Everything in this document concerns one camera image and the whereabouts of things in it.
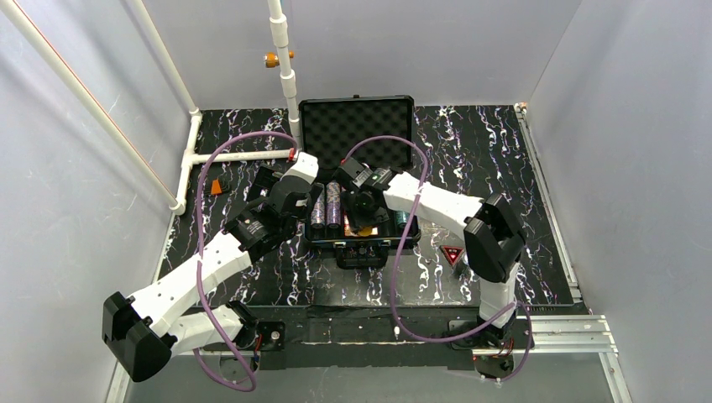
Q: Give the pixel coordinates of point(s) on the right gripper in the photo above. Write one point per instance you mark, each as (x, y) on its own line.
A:
(360, 217)

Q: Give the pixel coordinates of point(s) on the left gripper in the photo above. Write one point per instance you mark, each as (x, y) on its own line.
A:
(303, 201)

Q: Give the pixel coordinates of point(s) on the black poker set case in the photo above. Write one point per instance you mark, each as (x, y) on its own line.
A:
(377, 126)

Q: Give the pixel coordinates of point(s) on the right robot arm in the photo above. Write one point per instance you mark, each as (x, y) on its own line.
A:
(492, 234)

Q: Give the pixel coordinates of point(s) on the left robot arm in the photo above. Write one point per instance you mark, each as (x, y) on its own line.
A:
(146, 329)

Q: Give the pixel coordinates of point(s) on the blue orange purple chip stack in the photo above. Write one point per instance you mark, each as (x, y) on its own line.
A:
(333, 205)

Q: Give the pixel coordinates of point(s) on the blue green yellow chip stack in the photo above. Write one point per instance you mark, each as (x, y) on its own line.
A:
(318, 214)

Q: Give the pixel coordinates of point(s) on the red playing card deck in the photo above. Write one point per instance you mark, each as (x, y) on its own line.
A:
(349, 231)

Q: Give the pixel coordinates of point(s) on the orange black small clip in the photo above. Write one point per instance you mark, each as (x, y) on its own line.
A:
(218, 187)

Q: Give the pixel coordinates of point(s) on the orange knob on pipe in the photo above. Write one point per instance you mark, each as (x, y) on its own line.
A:
(271, 60)

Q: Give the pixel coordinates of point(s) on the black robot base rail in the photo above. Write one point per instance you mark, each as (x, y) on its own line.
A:
(300, 337)

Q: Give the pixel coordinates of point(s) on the white pvc pipe frame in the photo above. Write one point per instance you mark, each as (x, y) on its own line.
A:
(116, 71)

